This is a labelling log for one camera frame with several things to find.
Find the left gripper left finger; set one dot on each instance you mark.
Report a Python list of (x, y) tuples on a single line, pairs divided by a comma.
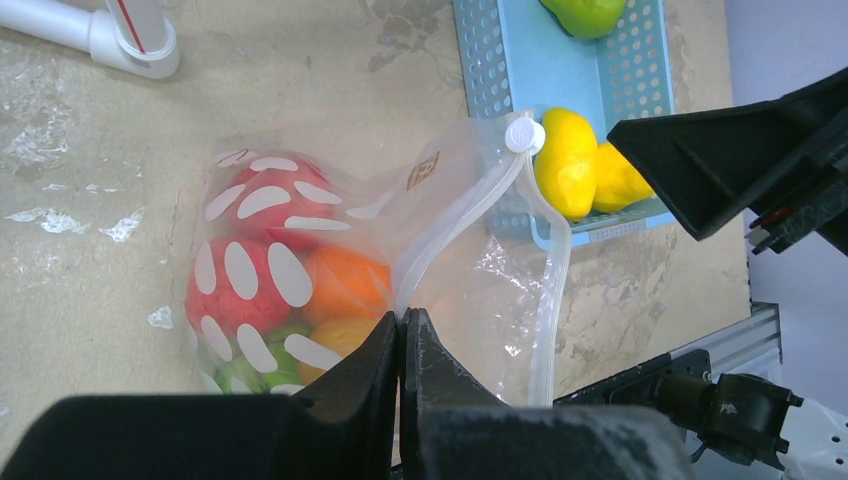
[(339, 427)]

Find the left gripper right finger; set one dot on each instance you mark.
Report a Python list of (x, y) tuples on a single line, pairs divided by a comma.
[(452, 427)]

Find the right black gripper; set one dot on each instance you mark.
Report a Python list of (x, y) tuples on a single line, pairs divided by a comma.
[(785, 159)]

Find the orange yellow round fruit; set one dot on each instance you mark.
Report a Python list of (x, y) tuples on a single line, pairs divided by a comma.
[(330, 342)]

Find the green striped melon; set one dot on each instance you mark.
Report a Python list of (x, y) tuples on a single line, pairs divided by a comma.
[(266, 366)]

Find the yellow lemon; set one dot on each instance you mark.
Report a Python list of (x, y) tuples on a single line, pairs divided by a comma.
[(619, 184)]

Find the yellow mango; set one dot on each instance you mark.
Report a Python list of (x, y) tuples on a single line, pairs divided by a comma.
[(565, 166)]

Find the wrinkled red strawberry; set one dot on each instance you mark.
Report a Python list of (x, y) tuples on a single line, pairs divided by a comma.
[(237, 281)]

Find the clear dotted zip bag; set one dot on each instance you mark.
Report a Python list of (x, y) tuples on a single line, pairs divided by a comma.
[(468, 238)]

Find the green pear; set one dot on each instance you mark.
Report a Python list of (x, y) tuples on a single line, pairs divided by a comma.
[(586, 19)]

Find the smooth red apple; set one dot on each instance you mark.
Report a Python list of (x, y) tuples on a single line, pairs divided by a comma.
[(276, 189)]

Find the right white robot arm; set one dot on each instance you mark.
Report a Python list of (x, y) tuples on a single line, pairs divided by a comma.
[(748, 419)]

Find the light blue plastic basket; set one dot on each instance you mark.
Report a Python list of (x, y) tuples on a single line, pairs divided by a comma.
[(516, 56)]

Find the white vertical pole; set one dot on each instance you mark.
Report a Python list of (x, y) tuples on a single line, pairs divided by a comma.
[(141, 25)]

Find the aluminium frame rail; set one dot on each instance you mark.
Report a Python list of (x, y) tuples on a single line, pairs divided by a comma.
[(750, 346)]

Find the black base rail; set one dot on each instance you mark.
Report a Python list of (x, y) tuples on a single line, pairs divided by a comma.
[(635, 386)]

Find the white pvc pipe frame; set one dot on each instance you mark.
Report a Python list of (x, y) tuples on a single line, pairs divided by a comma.
[(94, 32)]

